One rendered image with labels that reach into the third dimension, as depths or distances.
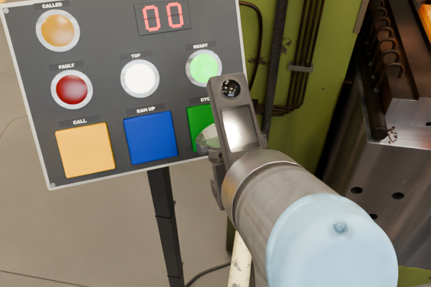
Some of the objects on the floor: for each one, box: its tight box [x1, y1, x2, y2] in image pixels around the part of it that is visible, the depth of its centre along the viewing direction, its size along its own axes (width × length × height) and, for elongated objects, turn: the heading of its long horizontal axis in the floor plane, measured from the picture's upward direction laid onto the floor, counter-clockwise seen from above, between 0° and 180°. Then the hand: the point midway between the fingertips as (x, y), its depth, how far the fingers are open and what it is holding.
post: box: [147, 166, 185, 287], centre depth 102 cm, size 4×4×108 cm
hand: (215, 125), depth 60 cm, fingers closed
